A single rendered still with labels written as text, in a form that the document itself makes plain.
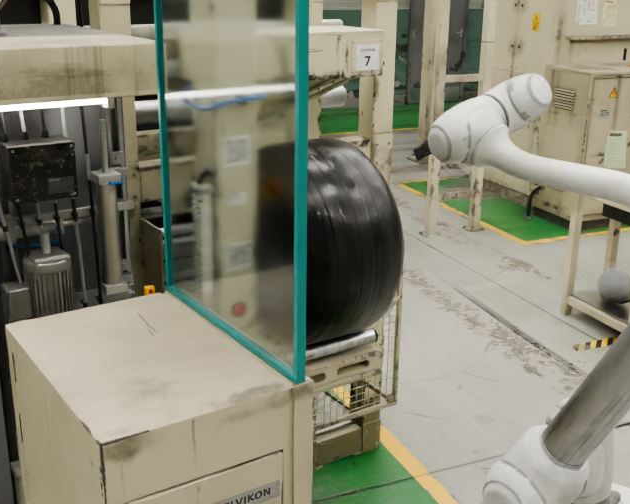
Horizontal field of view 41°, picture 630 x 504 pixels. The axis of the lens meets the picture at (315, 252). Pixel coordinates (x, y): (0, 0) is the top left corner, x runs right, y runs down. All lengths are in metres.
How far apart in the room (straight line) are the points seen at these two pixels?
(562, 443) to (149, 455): 0.83
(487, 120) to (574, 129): 5.19
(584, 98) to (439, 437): 3.66
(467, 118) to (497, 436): 2.38
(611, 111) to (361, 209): 4.84
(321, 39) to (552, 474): 1.47
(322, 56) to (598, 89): 4.40
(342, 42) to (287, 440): 1.49
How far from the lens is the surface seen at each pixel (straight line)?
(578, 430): 1.78
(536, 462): 1.84
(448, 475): 3.64
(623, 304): 5.26
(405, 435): 3.88
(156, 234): 2.67
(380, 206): 2.34
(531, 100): 1.84
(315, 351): 2.49
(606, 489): 2.11
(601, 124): 6.95
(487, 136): 1.76
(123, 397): 1.51
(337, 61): 2.71
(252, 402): 1.48
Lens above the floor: 1.97
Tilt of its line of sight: 19 degrees down
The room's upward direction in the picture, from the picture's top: 1 degrees clockwise
